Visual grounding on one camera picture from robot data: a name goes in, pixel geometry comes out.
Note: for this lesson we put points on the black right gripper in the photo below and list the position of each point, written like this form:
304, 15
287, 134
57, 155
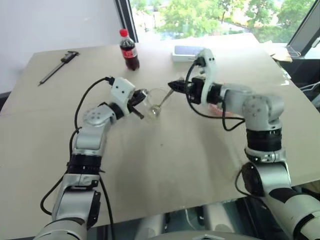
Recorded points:
196, 91

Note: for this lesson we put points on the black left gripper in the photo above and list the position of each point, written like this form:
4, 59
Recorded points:
136, 98

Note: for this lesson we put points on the clear glass mug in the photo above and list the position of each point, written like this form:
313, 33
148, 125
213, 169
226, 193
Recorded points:
156, 113

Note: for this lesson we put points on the metal spoon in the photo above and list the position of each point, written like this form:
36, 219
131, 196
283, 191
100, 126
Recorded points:
163, 101

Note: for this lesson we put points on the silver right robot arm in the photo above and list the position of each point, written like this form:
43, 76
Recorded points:
262, 110

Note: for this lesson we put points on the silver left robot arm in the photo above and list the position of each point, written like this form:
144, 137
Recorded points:
91, 130

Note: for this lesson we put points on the pink bowl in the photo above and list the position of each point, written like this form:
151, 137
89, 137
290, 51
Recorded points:
215, 110

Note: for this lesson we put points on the white flat box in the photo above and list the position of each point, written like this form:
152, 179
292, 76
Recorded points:
185, 53

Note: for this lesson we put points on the cola bottle with red cap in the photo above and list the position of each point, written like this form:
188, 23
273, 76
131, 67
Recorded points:
129, 53

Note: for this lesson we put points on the black digital caliper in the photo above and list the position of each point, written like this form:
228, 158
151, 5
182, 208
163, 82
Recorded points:
58, 66

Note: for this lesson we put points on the brown cardboard piece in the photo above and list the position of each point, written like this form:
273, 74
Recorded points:
282, 55

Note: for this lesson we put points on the grey rounded robot leg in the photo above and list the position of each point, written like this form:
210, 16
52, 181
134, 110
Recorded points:
152, 226
220, 217

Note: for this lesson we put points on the dark monitor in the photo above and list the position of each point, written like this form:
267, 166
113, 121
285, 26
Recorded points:
306, 37

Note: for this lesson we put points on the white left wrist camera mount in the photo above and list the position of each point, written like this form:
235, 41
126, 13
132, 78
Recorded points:
121, 91

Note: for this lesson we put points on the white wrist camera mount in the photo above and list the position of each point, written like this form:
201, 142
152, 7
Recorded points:
209, 72
121, 91

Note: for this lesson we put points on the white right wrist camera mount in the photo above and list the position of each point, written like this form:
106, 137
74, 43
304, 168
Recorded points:
209, 72

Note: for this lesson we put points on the black window frame post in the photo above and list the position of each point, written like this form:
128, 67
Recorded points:
127, 20

